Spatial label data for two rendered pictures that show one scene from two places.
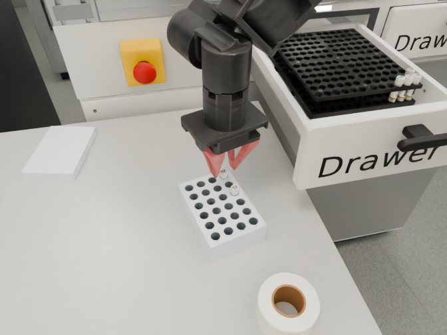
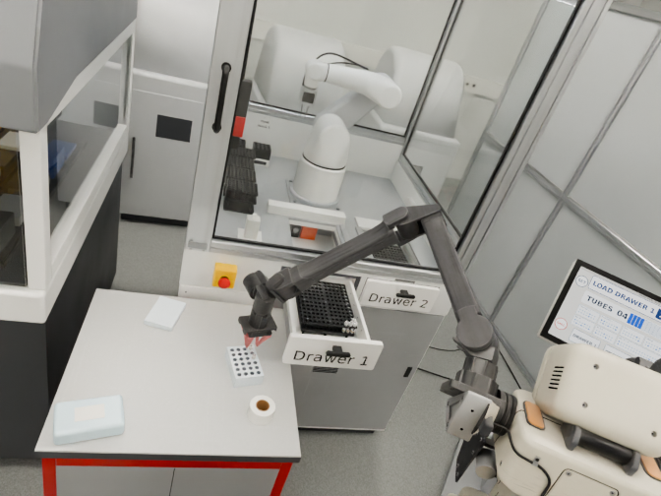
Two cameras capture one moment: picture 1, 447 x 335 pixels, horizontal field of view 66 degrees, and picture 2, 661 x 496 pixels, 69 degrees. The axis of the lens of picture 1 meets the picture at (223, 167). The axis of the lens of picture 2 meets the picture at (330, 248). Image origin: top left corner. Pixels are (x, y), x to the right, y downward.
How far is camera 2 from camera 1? 98 cm
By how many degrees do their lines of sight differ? 14
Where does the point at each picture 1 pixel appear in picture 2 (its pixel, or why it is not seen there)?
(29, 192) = (147, 332)
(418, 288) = (382, 480)
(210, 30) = (261, 288)
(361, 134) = (313, 343)
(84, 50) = (195, 262)
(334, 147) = (301, 346)
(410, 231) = (392, 436)
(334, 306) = (282, 416)
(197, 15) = (258, 278)
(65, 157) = (168, 318)
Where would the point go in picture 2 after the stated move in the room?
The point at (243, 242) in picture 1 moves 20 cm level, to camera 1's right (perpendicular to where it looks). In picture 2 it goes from (251, 381) to (318, 397)
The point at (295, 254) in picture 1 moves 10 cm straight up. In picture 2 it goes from (273, 393) to (281, 369)
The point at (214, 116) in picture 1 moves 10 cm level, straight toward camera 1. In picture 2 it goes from (253, 321) to (247, 345)
